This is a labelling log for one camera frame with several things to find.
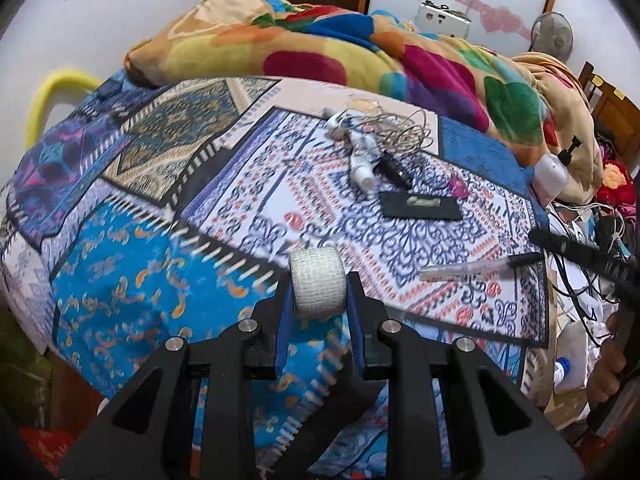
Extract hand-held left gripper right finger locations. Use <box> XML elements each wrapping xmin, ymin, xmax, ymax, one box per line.
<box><xmin>344</xmin><ymin>271</ymin><xmax>586</xmax><ymax>480</ymax></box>

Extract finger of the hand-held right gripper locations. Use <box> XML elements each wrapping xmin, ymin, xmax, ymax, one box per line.
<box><xmin>529</xmin><ymin>227</ymin><xmax>640</xmax><ymax>286</ymax></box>

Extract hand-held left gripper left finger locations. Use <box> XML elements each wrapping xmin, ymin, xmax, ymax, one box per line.
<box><xmin>60</xmin><ymin>272</ymin><xmax>301</xmax><ymax>480</ymax></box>

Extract white bandage roll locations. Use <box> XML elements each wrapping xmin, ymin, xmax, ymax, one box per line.
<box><xmin>289</xmin><ymin>246</ymin><xmax>348</xmax><ymax>317</ymax></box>

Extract clear pen with black cap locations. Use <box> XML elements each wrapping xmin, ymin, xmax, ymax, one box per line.
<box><xmin>419</xmin><ymin>254</ymin><xmax>543</xmax><ymax>283</ymax></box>

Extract white earphones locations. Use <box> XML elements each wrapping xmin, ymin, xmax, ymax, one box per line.
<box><xmin>350</xmin><ymin>107</ymin><xmax>433</xmax><ymax>161</ymax></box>

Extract person's right hand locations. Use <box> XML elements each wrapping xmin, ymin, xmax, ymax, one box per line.
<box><xmin>586</xmin><ymin>312</ymin><xmax>628</xmax><ymax>403</ymax></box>

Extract white pump bottle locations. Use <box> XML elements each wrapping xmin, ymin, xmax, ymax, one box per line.
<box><xmin>531</xmin><ymin>136</ymin><xmax>583</xmax><ymax>203</ymax></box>

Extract red floral cloth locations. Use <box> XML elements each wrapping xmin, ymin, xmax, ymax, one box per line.
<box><xmin>595</xmin><ymin>157</ymin><xmax>640</xmax><ymax>206</ymax></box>

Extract clear bottle with blue cap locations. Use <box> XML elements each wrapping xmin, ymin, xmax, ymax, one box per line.
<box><xmin>552</xmin><ymin>320</ymin><xmax>593</xmax><ymax>391</ymax></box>

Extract black rectangular case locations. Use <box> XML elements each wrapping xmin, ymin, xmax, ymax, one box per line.
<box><xmin>378</xmin><ymin>191</ymin><xmax>463</xmax><ymax>222</ymax></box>

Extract wooden chair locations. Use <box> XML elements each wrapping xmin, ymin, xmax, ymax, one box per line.
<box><xmin>577</xmin><ymin>61</ymin><xmax>640</xmax><ymax>161</ymax></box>

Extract patterned blue bedsheet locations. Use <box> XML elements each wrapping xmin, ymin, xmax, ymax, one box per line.
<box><xmin>0</xmin><ymin>76</ymin><xmax>551</xmax><ymax>480</ymax></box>

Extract small white bottle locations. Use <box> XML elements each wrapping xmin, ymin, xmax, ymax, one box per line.
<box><xmin>348</xmin><ymin>132</ymin><xmax>378</xmax><ymax>195</ymax></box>

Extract small black device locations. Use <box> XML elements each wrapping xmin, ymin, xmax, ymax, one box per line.
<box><xmin>377</xmin><ymin>157</ymin><xmax>413</xmax><ymax>191</ymax></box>

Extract white plastic piece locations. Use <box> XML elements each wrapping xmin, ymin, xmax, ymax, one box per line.
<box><xmin>325</xmin><ymin>107</ymin><xmax>352</xmax><ymax>142</ymax></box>

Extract standing fan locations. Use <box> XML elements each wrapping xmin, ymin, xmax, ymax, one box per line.
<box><xmin>530</xmin><ymin>11</ymin><xmax>573</xmax><ymax>61</ymax></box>

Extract white box device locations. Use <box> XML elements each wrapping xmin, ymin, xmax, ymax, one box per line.
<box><xmin>417</xmin><ymin>0</ymin><xmax>472</xmax><ymax>38</ymax></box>

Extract colourful fleece blanket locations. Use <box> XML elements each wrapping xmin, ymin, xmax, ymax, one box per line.
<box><xmin>124</xmin><ymin>0</ymin><xmax>606</xmax><ymax>206</ymax></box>

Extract tangle of cables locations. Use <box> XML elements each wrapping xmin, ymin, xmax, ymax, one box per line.
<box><xmin>545</xmin><ymin>200</ymin><xmax>631</xmax><ymax>321</ymax></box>

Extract yellow bed frame tube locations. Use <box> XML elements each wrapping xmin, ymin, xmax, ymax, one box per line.
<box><xmin>26</xmin><ymin>71</ymin><xmax>103</xmax><ymax>147</ymax></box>

